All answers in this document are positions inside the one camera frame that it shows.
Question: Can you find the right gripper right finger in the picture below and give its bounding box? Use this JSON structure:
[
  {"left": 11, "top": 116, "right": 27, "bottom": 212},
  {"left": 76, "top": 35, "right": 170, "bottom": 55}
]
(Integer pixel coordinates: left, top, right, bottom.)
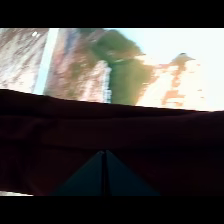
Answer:
[{"left": 104, "top": 149, "right": 162, "bottom": 197}]

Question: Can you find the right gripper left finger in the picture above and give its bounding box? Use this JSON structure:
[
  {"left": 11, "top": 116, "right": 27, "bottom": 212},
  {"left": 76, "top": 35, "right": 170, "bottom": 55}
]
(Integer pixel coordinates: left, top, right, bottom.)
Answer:
[{"left": 52, "top": 150, "right": 106, "bottom": 197}]

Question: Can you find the red garment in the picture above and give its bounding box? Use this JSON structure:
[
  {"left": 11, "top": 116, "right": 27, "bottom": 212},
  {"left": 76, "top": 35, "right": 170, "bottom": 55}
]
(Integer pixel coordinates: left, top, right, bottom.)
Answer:
[{"left": 0, "top": 88, "right": 224, "bottom": 197}]

